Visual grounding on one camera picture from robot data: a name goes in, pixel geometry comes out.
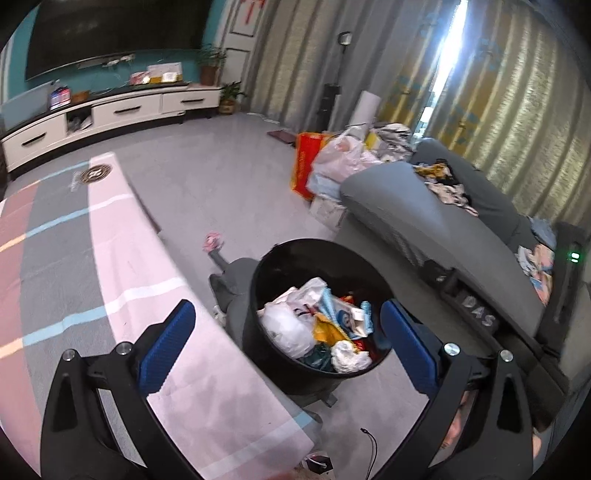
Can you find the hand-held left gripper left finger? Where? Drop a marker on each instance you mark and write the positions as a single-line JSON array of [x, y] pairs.
[[168, 341]]

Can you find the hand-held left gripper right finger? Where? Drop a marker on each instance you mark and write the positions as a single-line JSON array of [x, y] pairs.
[[406, 341]]

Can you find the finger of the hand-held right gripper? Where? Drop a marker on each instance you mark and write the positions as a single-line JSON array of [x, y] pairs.
[[475, 309]]

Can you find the small white bag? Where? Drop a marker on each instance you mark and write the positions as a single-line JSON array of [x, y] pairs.
[[350, 357]]

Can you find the white plastic bag ball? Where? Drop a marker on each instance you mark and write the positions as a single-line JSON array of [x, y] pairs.
[[286, 327]]

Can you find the black trash bin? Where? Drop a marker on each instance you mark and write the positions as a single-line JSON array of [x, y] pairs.
[[277, 272]]

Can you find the printed colourful cloth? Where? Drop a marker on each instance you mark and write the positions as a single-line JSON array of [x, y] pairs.
[[538, 263]]

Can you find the small pink cloth item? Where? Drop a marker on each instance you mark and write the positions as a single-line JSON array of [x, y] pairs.
[[213, 241]]

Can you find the grey sofa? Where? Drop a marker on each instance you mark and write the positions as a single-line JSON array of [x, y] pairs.
[[415, 207]]

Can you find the pile of patterned clothes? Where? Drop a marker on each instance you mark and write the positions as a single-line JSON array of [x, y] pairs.
[[448, 189]]

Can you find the white printed cardboard box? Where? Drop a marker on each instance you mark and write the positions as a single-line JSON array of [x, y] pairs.
[[328, 212]]

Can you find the yellow patterned curtain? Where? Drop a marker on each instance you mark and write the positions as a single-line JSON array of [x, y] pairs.
[[508, 115]]

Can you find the heap of grey clothes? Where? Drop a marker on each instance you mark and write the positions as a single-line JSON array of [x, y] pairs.
[[392, 138]]

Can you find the white plastic shopping bag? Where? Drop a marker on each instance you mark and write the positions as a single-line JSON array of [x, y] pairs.
[[337, 157]]

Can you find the red and yellow bag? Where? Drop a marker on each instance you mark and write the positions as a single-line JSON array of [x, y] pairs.
[[302, 170]]

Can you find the white paper roll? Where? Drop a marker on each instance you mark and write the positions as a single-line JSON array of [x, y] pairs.
[[367, 108]]

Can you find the dark rectangular floor mat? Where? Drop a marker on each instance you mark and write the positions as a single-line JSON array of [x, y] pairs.
[[281, 137]]

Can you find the white TV cabinet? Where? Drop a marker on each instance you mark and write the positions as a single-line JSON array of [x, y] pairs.
[[124, 108]]

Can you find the black tower appliance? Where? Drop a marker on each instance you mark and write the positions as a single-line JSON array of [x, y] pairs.
[[331, 106]]

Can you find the small potted plant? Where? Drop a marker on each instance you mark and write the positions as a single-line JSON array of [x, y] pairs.
[[228, 99]]

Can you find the pink flat box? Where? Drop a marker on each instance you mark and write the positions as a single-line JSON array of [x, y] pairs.
[[138, 78]]

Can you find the small display stand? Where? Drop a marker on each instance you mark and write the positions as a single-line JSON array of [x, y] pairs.
[[60, 98]]

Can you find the white desk calendar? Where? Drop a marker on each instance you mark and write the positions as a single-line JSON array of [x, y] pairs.
[[164, 73]]

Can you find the grey-blue plastic bin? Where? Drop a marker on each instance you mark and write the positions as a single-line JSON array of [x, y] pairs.
[[27, 106]]

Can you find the tall potted plant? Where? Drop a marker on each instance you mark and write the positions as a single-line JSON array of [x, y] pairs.
[[210, 69]]

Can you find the black floor lamp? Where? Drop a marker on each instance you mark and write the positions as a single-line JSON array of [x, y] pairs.
[[345, 39]]

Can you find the grey curtain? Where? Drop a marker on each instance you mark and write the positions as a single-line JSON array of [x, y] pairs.
[[300, 55]]

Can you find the black television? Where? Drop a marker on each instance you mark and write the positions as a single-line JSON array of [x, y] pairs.
[[115, 32]]

